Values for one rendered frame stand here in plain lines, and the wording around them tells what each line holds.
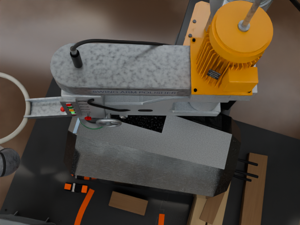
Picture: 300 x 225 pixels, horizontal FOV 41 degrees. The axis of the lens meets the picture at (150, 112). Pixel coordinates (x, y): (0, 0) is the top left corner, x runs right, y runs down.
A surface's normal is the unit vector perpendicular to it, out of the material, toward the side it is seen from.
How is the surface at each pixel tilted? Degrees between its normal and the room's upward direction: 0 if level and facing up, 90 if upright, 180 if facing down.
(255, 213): 0
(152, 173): 45
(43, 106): 15
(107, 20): 0
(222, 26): 0
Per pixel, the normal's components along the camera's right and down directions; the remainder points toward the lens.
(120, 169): -0.12, 0.47
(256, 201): 0.04, -0.26
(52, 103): -0.22, -0.26
